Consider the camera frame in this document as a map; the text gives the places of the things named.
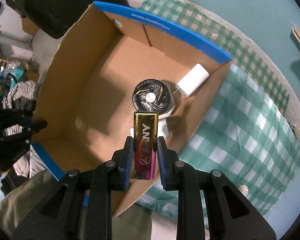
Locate gold pink SANY lighter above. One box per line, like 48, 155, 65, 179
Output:
133, 111, 159, 180

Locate black round cooling fan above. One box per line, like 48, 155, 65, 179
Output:
132, 79, 175, 119

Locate green checkered tablecloth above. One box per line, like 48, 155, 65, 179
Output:
139, 0, 300, 215

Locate cardboard box with blue rim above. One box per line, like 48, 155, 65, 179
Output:
31, 0, 233, 218

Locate striped cloth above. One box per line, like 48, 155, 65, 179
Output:
1, 80, 41, 137

